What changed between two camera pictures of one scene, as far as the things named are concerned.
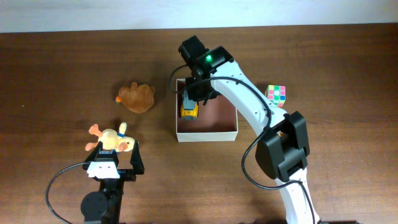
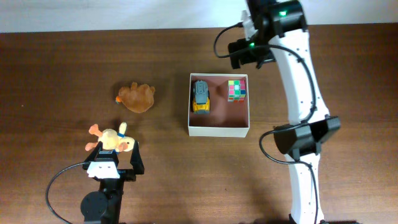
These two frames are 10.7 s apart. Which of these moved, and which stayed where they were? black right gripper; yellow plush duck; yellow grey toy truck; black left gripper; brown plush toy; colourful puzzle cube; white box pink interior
Moved: colourful puzzle cube; black right gripper; yellow grey toy truck; white box pink interior
Stayed: yellow plush duck; black left gripper; brown plush toy
